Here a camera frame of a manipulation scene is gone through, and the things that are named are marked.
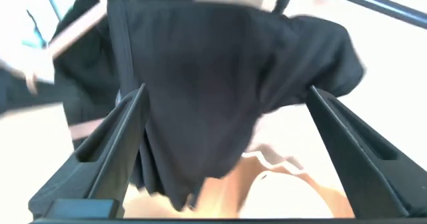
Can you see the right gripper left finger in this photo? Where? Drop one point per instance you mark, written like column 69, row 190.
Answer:
column 66, row 190

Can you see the white laundry basket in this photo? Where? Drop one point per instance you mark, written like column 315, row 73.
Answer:
column 283, row 197

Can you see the black knitted garment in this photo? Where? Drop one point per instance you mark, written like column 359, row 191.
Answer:
column 86, row 84

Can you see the black clothes rack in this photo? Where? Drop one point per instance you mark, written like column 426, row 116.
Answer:
column 383, row 5

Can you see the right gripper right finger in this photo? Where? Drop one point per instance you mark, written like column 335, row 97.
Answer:
column 377, row 184

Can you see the pink clothes hanger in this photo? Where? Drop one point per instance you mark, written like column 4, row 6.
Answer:
column 76, row 27

